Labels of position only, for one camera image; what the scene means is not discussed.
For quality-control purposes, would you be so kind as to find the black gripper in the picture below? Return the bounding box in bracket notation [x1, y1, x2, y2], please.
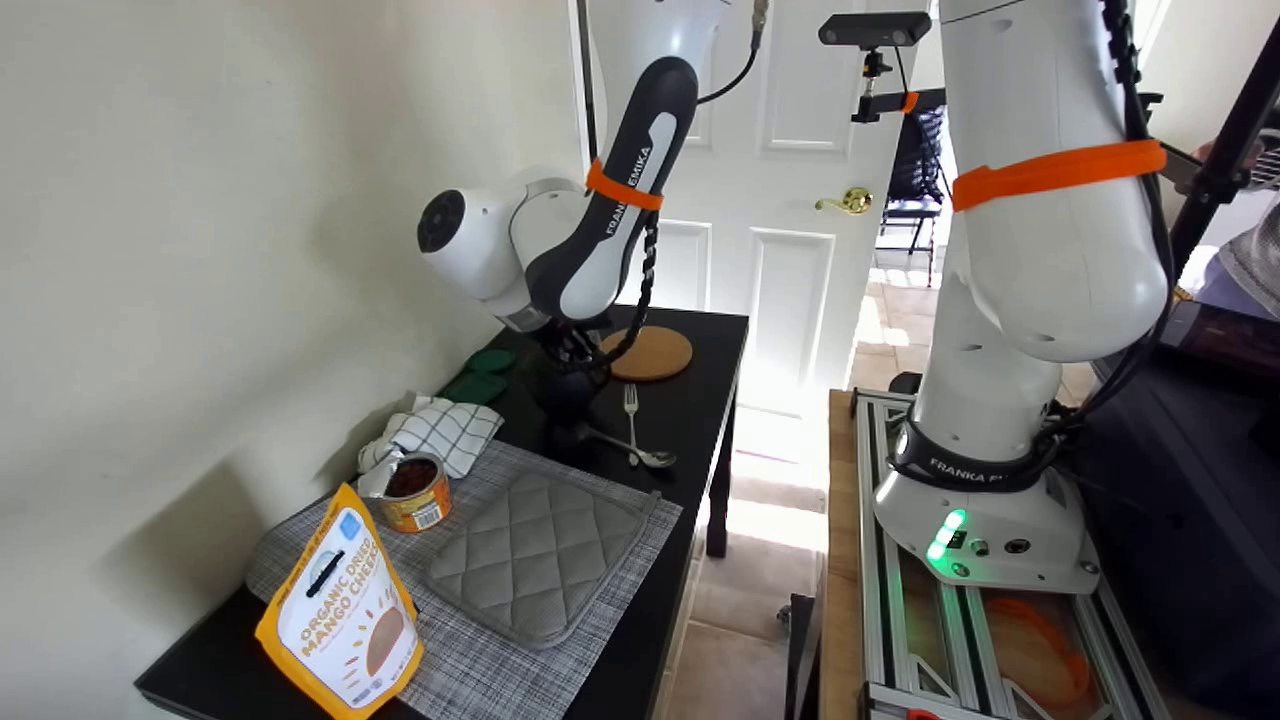
[513, 306, 613, 380]

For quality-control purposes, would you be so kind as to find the round green lid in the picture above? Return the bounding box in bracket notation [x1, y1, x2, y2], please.
[440, 350, 524, 410]

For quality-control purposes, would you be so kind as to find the round cork trivet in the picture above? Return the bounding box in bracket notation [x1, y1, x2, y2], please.
[597, 319, 700, 387]

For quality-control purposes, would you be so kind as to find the silver fork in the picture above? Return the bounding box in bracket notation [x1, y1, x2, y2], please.
[617, 380, 647, 473]

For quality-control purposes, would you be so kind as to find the silver spoon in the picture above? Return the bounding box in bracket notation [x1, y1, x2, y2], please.
[583, 423, 679, 475]

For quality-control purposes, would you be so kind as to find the black side table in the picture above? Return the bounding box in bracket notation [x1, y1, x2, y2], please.
[131, 306, 755, 720]

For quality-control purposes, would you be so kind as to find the white checkered cloth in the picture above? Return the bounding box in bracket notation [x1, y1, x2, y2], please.
[351, 391, 510, 502]

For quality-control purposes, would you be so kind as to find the orange printed can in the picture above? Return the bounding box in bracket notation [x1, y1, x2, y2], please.
[380, 452, 459, 541]

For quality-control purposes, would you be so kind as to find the grey quilted pot holder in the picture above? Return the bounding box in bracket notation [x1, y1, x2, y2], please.
[396, 469, 656, 658]

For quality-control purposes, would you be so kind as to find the white panel door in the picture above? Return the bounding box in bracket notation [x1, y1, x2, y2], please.
[582, 0, 969, 473]

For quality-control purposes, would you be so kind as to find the grey woven placemat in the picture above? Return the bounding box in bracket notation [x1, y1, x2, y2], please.
[245, 436, 689, 720]

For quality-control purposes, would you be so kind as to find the wooden board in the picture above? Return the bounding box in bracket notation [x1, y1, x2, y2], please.
[817, 384, 871, 720]

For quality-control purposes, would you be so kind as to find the orange food box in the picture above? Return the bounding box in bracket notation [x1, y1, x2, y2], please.
[251, 481, 430, 720]

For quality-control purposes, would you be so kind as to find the black chair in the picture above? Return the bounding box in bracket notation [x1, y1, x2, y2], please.
[875, 96, 961, 261]

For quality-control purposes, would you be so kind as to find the large black case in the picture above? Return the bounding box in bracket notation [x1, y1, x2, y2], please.
[1066, 300, 1280, 720]

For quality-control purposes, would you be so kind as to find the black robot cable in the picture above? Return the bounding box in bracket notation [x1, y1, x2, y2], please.
[571, 0, 775, 373]

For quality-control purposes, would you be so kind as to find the short orange velcro strap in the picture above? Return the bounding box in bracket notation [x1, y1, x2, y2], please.
[582, 155, 667, 219]

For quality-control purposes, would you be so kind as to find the brass door handle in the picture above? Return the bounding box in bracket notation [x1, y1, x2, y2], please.
[813, 184, 879, 219]

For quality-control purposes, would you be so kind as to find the black stereo camera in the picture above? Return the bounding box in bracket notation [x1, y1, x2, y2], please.
[817, 10, 936, 129]

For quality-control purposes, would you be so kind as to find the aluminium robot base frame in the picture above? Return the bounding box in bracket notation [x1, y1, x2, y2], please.
[853, 387, 1179, 720]

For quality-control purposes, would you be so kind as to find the long orange velcro strap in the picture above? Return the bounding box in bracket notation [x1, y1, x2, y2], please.
[947, 131, 1172, 217]

